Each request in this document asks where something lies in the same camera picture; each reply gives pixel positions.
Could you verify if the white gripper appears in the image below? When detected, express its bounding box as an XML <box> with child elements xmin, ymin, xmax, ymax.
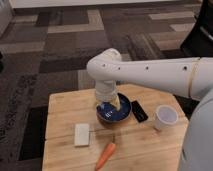
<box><xmin>95</xmin><ymin>81</ymin><xmax>120</xmax><ymax>109</ymax></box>

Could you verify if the white ceramic cup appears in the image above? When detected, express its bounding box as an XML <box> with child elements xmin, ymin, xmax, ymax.
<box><xmin>154</xmin><ymin>105</ymin><xmax>179</xmax><ymax>131</ymax></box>

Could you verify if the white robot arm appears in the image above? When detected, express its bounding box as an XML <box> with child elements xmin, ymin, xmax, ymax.
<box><xmin>86</xmin><ymin>48</ymin><xmax>213</xmax><ymax>171</ymax></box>

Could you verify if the dark blue ceramic bowl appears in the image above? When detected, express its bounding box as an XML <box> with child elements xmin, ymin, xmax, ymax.
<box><xmin>96</xmin><ymin>93</ymin><xmax>132</xmax><ymax>123</ymax></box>

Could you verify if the black rectangular device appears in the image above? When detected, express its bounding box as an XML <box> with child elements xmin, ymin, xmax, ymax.
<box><xmin>131</xmin><ymin>101</ymin><xmax>148</xmax><ymax>123</ymax></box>

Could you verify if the white rectangular sponge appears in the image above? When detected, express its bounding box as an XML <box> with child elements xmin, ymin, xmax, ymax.
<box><xmin>74</xmin><ymin>123</ymin><xmax>90</xmax><ymax>146</ymax></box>

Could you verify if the orange carrot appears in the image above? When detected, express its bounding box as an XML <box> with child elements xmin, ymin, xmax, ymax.
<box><xmin>95</xmin><ymin>136</ymin><xmax>116</xmax><ymax>171</ymax></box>

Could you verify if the black chair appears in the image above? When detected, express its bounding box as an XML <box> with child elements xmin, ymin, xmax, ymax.
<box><xmin>180</xmin><ymin>0</ymin><xmax>213</xmax><ymax>57</ymax></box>

